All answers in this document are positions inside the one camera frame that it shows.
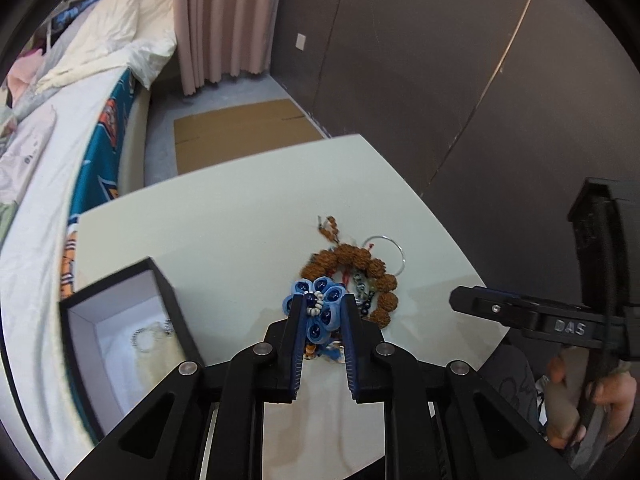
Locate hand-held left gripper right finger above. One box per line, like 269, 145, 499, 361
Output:
341, 294, 581, 480

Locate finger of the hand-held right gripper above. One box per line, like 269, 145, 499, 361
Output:
449, 285, 626, 348

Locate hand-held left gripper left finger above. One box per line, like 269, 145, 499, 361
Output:
65, 294, 307, 480

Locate blue flower ornament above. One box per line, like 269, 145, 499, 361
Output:
282, 276, 349, 362

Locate dark bead bracelet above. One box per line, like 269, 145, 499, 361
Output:
350, 272, 381, 318

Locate brown seed bead bracelet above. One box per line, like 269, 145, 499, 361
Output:
300, 215, 399, 330

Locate silver bangle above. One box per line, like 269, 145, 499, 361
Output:
361, 235, 406, 276

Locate black jewelry box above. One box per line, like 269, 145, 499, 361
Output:
59, 256, 206, 448

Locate person's right hand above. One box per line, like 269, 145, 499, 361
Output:
545, 347, 638, 453

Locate dark patterned trousers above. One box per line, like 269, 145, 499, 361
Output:
480, 345, 548, 433

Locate white bedside table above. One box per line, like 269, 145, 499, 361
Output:
64, 133, 511, 480

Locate flat brown cardboard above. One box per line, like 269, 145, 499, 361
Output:
173, 99, 328, 177

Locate teal printed bedsheet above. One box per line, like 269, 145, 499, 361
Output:
60, 67, 138, 306

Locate white bed blanket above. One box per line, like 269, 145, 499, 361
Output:
0, 65, 126, 466

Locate white printed garment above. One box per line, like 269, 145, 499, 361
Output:
0, 105, 58, 211

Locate pink curtain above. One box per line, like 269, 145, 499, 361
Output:
166, 0, 286, 97

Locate white duvet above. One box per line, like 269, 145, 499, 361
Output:
37, 0, 178, 93

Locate pink plush toy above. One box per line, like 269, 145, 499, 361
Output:
5, 52, 42, 97

